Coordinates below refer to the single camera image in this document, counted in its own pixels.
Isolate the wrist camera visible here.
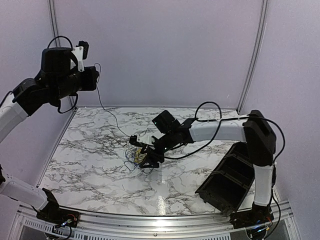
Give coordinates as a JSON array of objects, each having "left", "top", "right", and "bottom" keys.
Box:
[
  {"left": 129, "top": 135, "right": 157, "bottom": 147},
  {"left": 70, "top": 40, "right": 89, "bottom": 72}
]

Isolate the thin black cable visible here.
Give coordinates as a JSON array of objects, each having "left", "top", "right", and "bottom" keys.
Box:
[{"left": 94, "top": 62, "right": 141, "bottom": 146}]

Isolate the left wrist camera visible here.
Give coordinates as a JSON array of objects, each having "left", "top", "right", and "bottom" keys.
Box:
[{"left": 70, "top": 40, "right": 89, "bottom": 72}]

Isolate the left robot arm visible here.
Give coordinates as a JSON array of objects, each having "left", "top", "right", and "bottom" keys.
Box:
[{"left": 0, "top": 42, "right": 99, "bottom": 223}]

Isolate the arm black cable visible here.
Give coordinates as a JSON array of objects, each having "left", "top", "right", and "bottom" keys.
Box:
[
  {"left": 46, "top": 35, "right": 79, "bottom": 115},
  {"left": 163, "top": 101, "right": 286, "bottom": 161}
]

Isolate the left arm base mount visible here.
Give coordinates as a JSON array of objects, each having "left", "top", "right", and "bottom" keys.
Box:
[{"left": 36, "top": 188, "right": 80, "bottom": 228}]

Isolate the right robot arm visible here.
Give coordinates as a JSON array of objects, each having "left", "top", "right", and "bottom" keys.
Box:
[{"left": 129, "top": 110, "right": 277, "bottom": 224}]

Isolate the left aluminium frame post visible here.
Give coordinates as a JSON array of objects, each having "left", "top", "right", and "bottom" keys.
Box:
[{"left": 36, "top": 0, "right": 79, "bottom": 188}]

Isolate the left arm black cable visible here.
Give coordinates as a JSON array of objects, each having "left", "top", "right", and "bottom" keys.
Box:
[{"left": 46, "top": 35, "right": 79, "bottom": 115}]

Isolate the yellow cable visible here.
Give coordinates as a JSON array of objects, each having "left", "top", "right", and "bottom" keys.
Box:
[{"left": 133, "top": 147, "right": 147, "bottom": 165}]

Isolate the right aluminium frame post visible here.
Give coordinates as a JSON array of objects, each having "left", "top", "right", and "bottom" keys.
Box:
[{"left": 236, "top": 0, "right": 270, "bottom": 114}]

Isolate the aluminium front rail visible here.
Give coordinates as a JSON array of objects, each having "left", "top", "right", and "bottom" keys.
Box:
[{"left": 9, "top": 197, "right": 295, "bottom": 240}]

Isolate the black three-compartment bin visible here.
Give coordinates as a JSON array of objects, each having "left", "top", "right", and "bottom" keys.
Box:
[{"left": 195, "top": 142, "right": 255, "bottom": 216}]

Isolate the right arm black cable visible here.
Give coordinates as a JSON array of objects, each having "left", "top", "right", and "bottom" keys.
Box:
[{"left": 163, "top": 101, "right": 286, "bottom": 161}]

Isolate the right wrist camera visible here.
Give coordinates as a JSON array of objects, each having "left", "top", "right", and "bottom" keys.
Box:
[{"left": 129, "top": 135, "right": 157, "bottom": 147}]

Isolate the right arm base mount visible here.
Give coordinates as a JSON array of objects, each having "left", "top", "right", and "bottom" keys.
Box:
[{"left": 229, "top": 202, "right": 274, "bottom": 229}]

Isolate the aluminium frame post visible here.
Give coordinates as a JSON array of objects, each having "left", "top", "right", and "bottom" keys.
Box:
[
  {"left": 36, "top": 0, "right": 79, "bottom": 188},
  {"left": 236, "top": 0, "right": 270, "bottom": 114}
]

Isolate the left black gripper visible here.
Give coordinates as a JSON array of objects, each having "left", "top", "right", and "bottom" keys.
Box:
[{"left": 50, "top": 64, "right": 98, "bottom": 101}]

